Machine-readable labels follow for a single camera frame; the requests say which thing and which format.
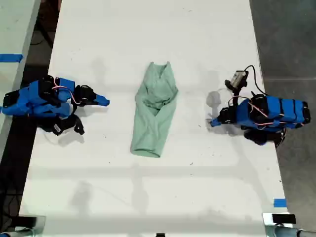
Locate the long blue tape strip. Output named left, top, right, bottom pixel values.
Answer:
left=0, top=53, right=24, bottom=63

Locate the black camera box silver face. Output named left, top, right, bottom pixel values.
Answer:
left=231, top=70, right=249, bottom=88

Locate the black camera cable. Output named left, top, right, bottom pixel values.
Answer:
left=243, top=65, right=268, bottom=96

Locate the pale green t-shirt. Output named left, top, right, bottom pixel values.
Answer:
left=130, top=61, right=179, bottom=159

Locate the grey metal pipe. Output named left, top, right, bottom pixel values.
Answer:
left=274, top=226, right=316, bottom=237
left=0, top=228, right=34, bottom=237

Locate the black floor cable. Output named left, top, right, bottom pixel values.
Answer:
left=0, top=191, right=22, bottom=224

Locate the pale side table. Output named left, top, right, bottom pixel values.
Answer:
left=0, top=0, right=41, bottom=158

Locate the black camera stalk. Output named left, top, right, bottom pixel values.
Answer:
left=224, top=79, right=247, bottom=107

